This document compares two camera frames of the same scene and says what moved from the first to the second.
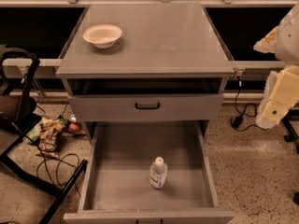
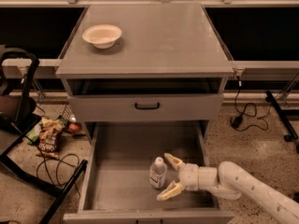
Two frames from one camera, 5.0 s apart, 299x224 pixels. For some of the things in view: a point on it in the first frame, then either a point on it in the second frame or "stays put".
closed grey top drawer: [147, 108] stays put
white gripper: [288, 41] to [191, 176]
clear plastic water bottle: [158, 174] stays put
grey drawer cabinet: [154, 94] stays put
